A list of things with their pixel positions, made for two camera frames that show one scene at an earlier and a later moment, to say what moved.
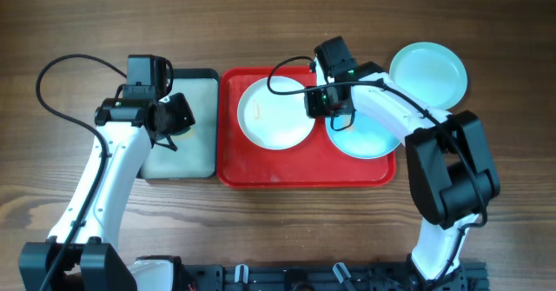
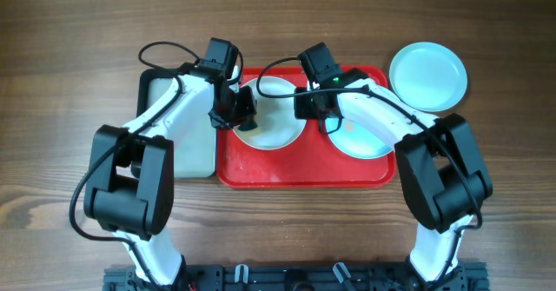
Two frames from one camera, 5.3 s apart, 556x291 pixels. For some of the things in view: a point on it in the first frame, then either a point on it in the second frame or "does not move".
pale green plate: (431, 73) does not move
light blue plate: (365, 139) does not move
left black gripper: (179, 114) to (245, 109)
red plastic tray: (315, 162) does not move
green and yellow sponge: (190, 133) to (254, 130)
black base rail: (330, 277) does not move
